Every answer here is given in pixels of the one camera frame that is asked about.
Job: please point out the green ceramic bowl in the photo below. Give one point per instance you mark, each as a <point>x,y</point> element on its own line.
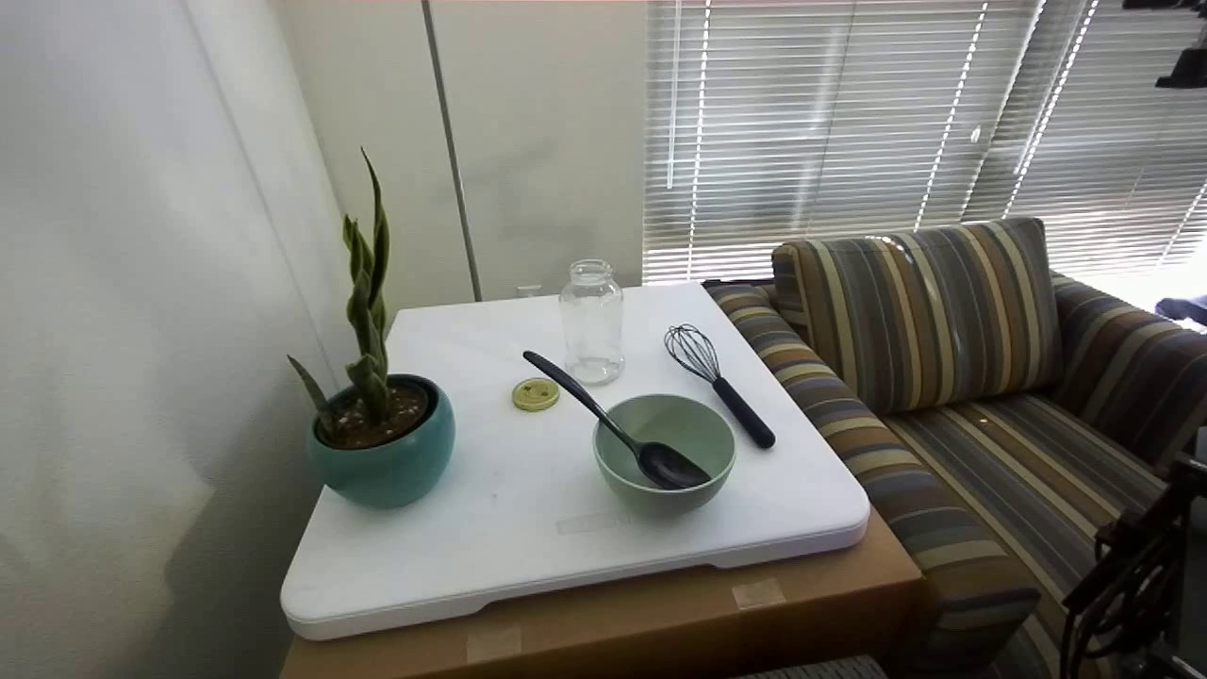
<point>685,437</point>

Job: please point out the clear glass jar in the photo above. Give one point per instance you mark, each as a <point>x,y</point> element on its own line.
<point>595,325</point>

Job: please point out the black plastic spoon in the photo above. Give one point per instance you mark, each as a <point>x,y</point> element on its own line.
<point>589,407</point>

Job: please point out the yellow jar lid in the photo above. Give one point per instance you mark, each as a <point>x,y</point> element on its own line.
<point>539,395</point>

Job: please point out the green snake plant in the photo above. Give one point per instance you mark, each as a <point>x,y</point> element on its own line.
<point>366,303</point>

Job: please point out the teal ceramic plant pot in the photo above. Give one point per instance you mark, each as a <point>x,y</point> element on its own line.
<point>382,474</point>

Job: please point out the brown cardboard box base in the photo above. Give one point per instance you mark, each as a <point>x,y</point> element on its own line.
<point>654,625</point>

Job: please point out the striped sofa cushion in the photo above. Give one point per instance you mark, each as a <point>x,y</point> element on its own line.
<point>917,315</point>

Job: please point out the white window blinds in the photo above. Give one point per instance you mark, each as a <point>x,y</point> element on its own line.
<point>882,116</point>

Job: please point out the striped fabric sofa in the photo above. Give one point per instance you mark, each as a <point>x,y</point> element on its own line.
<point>1004,478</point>

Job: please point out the blue fabric item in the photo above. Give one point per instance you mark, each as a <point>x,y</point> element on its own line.
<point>1185,310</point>

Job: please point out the black metal frame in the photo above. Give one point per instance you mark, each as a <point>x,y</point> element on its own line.
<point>1135,569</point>

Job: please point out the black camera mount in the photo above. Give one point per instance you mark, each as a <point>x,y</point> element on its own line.
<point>1189,65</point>

